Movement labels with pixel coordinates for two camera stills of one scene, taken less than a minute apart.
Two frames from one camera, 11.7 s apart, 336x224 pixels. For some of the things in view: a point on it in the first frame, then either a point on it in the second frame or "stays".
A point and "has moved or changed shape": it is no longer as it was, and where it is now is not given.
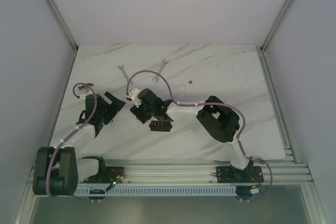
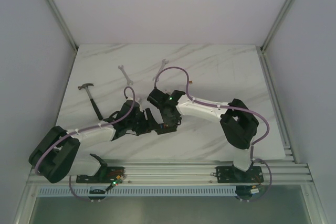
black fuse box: x=160 y=126 has moved or changed shape
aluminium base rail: x=191 y=171 stays
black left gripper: x=111 y=107 -> x=143 y=123
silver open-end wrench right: x=157 y=76 stays
